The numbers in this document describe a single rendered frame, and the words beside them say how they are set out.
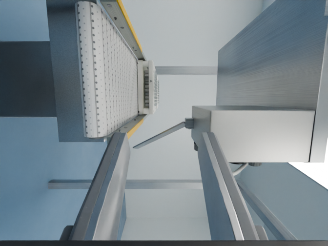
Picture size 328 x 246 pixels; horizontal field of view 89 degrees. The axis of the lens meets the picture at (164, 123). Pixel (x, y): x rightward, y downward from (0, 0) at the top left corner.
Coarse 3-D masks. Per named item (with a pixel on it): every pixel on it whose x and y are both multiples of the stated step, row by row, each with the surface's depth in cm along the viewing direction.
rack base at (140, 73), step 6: (138, 60) 75; (138, 66) 75; (138, 72) 75; (138, 78) 76; (138, 84) 76; (144, 84) 83; (138, 90) 76; (138, 96) 77; (138, 102) 77; (144, 102) 83; (138, 108) 78
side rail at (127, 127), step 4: (140, 116) 75; (144, 116) 75; (132, 120) 61; (136, 120) 61; (140, 120) 61; (128, 124) 51; (132, 124) 51; (120, 128) 44; (124, 128) 44; (128, 128) 44; (108, 136) 35; (108, 140) 34
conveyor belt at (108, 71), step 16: (80, 16) 31; (96, 16) 32; (80, 32) 31; (96, 32) 32; (112, 32) 40; (80, 48) 32; (96, 48) 32; (112, 48) 40; (128, 48) 58; (80, 64) 32; (96, 64) 32; (112, 64) 40; (128, 64) 58; (80, 80) 33; (96, 80) 33; (112, 80) 40; (128, 80) 58; (96, 96) 33; (112, 96) 40; (128, 96) 58; (96, 112) 34; (112, 112) 40; (128, 112) 58; (96, 128) 34; (112, 128) 40
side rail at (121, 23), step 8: (104, 0) 31; (112, 0) 31; (104, 8) 33; (112, 8) 33; (112, 16) 36; (120, 16) 36; (120, 24) 40; (120, 32) 45; (128, 32) 45; (128, 40) 51; (136, 48) 59; (136, 56) 70; (144, 56) 74
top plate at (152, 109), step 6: (150, 60) 75; (150, 66) 75; (150, 72) 75; (150, 78) 76; (150, 84) 76; (150, 90) 76; (150, 96) 77; (150, 102) 77; (150, 108) 78; (150, 114) 78
